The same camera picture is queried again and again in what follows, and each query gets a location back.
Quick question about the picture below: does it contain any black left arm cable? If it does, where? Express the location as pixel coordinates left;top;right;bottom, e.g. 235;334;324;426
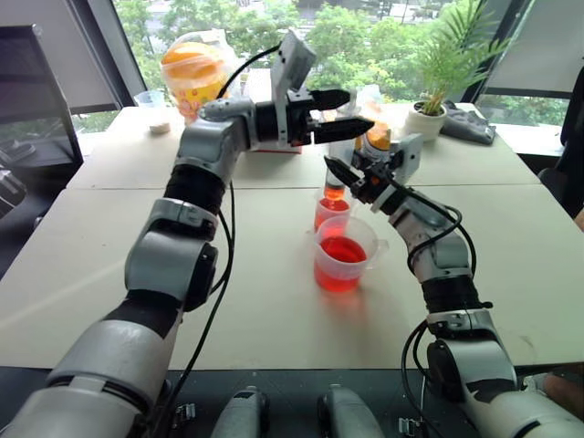
150;43;282;438

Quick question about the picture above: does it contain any clear plastic syringe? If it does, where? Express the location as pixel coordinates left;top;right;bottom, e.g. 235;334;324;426
324;136;358;207

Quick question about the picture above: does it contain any black office chair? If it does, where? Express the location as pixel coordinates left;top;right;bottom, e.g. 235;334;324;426
537;67;584;221

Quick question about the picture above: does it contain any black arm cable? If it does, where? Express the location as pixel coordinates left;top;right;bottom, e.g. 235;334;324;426
400;185;495;387
150;43;282;438

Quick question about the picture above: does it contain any red and white box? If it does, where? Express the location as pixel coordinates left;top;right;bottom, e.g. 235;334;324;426
245;144;304;156

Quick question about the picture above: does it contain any grey crumpled cloth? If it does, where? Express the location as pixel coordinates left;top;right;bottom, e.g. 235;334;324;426
439;99;498;147

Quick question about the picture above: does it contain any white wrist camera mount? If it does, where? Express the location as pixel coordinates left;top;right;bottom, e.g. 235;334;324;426
387;132;423;184
268;28;318;148

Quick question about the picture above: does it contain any dark grey rounded robot part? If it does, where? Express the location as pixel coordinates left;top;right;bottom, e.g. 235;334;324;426
210;384;271;438
316;383;387;438

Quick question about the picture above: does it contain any black computer monitor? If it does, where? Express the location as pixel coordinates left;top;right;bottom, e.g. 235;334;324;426
0;24;86;171

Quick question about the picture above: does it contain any small clear cup red liquid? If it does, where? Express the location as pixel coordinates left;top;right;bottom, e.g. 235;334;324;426
313;193;353;233

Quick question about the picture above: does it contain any empty clear plastic cup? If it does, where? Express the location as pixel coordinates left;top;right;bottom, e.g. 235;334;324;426
133;89;166;110

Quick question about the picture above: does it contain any plastic bag with yellow cup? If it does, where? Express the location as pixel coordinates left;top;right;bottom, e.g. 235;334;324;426
160;30;239;128

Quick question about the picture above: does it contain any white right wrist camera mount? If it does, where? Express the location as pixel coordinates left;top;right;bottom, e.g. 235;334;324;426
387;132;423;184

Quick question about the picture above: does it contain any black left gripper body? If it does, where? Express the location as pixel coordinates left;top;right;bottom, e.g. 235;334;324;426
287;89;327;149

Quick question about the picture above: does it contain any large clear measuring cup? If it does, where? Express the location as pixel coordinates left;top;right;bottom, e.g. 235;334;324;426
306;215;391;294

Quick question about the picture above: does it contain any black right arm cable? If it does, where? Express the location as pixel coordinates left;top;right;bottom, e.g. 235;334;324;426
400;185;495;387

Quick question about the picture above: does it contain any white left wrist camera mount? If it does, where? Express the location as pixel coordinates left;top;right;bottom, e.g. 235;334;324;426
268;28;318;148

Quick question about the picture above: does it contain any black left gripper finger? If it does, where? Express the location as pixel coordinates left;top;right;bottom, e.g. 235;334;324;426
311;88;352;112
314;117;377;147

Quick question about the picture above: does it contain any orange juice bottle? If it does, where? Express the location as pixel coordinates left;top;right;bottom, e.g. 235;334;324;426
359;84;394;162

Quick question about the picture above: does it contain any green plant in white pot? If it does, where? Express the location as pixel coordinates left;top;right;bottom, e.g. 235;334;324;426
402;0;513;143

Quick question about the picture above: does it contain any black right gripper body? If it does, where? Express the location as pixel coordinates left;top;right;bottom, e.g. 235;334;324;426
349;153;398;207

